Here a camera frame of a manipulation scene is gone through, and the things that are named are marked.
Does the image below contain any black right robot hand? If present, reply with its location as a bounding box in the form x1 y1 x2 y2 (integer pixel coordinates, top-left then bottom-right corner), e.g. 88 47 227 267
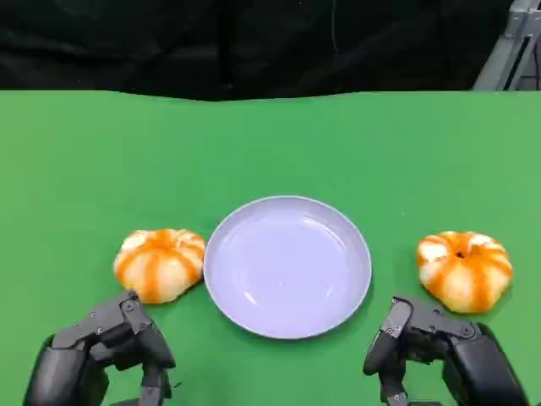
363 295 532 406

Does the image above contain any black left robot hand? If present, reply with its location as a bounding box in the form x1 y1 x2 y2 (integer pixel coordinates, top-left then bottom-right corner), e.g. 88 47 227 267
23 289 177 406

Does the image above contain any orange and white bread roll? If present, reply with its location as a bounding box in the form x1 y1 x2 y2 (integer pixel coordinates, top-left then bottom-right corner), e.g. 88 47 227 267
112 228 207 305
415 230 515 315

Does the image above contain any lilac plate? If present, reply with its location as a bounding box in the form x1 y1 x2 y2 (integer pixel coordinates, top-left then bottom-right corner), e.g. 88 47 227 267
203 195 374 341

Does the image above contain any green table cloth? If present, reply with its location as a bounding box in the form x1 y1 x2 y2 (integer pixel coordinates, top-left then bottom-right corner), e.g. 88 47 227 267
0 88 541 406

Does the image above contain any black backdrop curtain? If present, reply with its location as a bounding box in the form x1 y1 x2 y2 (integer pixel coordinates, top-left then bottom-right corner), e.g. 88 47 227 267
0 0 515 102

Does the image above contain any grey metal frame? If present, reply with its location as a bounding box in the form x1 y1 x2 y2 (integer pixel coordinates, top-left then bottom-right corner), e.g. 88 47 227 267
472 0 541 91

